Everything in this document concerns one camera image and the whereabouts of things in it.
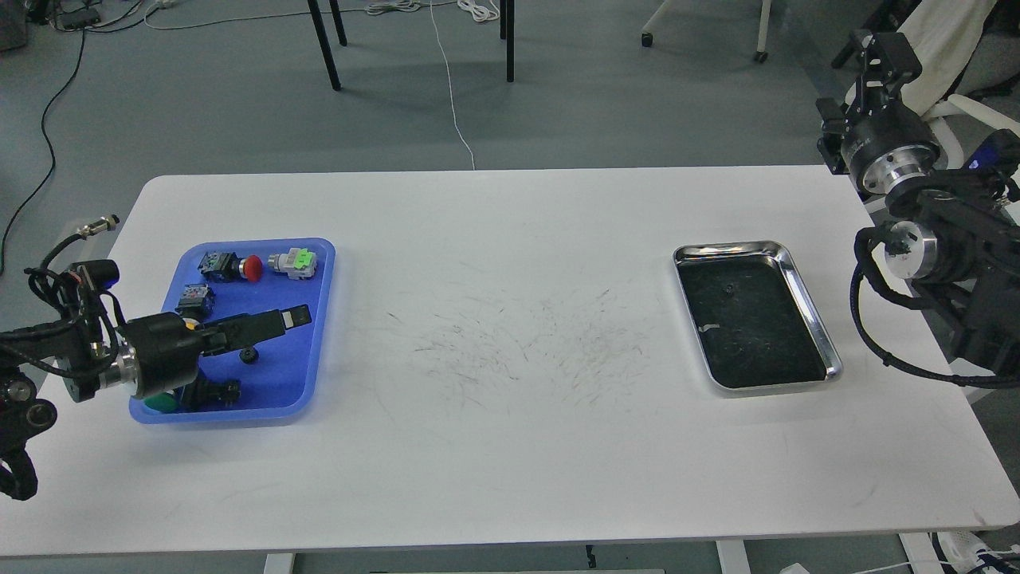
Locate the blue plastic tray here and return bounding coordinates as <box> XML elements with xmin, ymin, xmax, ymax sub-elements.
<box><xmin>128</xmin><ymin>238</ymin><xmax>335</xmax><ymax>425</ymax></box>

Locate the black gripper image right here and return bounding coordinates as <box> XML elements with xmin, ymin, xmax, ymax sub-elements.
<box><xmin>815</xmin><ymin>29</ymin><xmax>941</xmax><ymax>199</ymax></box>

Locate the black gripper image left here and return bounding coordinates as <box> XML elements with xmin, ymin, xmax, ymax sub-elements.
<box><xmin>117</xmin><ymin>306</ymin><xmax>312</xmax><ymax>400</ymax></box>

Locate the black table legs background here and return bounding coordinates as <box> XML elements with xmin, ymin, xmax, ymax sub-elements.
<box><xmin>306</xmin><ymin>0</ymin><xmax>515</xmax><ymax>92</ymax></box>

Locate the black cable on floor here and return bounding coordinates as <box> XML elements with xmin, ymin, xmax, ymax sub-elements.
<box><xmin>0</xmin><ymin>0</ymin><xmax>144</xmax><ymax>276</ymax></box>

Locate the silver metal tray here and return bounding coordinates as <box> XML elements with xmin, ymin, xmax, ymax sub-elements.
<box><xmin>673</xmin><ymin>240</ymin><xmax>844</xmax><ymax>395</ymax></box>

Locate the red push button switch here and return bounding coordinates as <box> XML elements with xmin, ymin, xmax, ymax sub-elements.
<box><xmin>197</xmin><ymin>251</ymin><xmax>265</xmax><ymax>283</ymax></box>

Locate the white chair with beige cloth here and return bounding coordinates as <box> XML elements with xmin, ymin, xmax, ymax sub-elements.
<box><xmin>829</xmin><ymin>0</ymin><xmax>1020</xmax><ymax>208</ymax></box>

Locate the black switch block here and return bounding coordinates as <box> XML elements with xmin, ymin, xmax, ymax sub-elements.
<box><xmin>181</xmin><ymin>375</ymin><xmax>241</xmax><ymax>413</ymax></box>

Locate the yellow push button switch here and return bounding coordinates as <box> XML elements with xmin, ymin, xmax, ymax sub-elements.
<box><xmin>174</xmin><ymin>283</ymin><xmax>215</xmax><ymax>329</ymax></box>

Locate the white cable on floor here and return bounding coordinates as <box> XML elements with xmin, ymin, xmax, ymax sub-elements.
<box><xmin>143</xmin><ymin>0</ymin><xmax>500</xmax><ymax>171</ymax></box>

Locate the grey green connector switch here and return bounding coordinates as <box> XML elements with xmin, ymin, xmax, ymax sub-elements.
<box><xmin>267</xmin><ymin>247</ymin><xmax>318</xmax><ymax>281</ymax></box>

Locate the green push button switch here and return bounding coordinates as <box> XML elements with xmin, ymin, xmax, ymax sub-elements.
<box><xmin>143</xmin><ymin>392</ymin><xmax>182</xmax><ymax>415</ymax></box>

